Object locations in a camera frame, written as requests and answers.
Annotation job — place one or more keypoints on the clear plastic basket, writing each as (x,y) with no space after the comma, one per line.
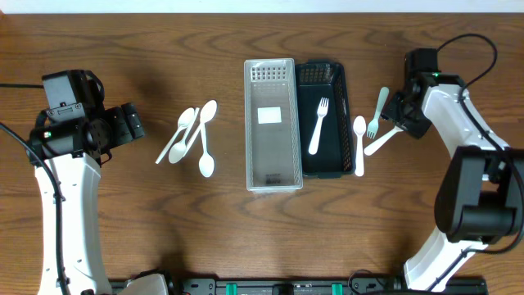
(273,158)

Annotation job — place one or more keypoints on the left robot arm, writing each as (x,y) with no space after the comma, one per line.
(66,146)

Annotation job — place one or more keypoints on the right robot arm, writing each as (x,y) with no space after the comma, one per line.
(480,199)

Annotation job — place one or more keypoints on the white plastic spoon large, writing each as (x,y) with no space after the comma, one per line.
(208,112)

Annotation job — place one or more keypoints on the white label in basket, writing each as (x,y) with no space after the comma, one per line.
(269,115)

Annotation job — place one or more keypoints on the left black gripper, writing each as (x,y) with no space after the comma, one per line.
(124,124)

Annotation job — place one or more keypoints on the white plastic spoon bowl down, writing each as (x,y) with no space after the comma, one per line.
(177,151)

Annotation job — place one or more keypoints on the white plastic fork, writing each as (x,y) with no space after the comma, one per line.
(377,144)
(321,113)

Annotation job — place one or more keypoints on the dark green plastic basket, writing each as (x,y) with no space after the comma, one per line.
(317,79)

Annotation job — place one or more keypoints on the black mounting rail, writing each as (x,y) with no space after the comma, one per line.
(357,285)

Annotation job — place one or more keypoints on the mint green plastic fork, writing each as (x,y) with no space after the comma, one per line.
(374,125)

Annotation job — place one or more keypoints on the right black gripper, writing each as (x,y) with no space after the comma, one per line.
(402,113)

